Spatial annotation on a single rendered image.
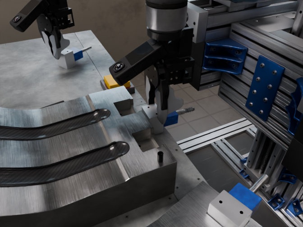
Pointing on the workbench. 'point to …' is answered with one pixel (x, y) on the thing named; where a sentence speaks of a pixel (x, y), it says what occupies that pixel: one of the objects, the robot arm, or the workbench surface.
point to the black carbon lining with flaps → (9, 134)
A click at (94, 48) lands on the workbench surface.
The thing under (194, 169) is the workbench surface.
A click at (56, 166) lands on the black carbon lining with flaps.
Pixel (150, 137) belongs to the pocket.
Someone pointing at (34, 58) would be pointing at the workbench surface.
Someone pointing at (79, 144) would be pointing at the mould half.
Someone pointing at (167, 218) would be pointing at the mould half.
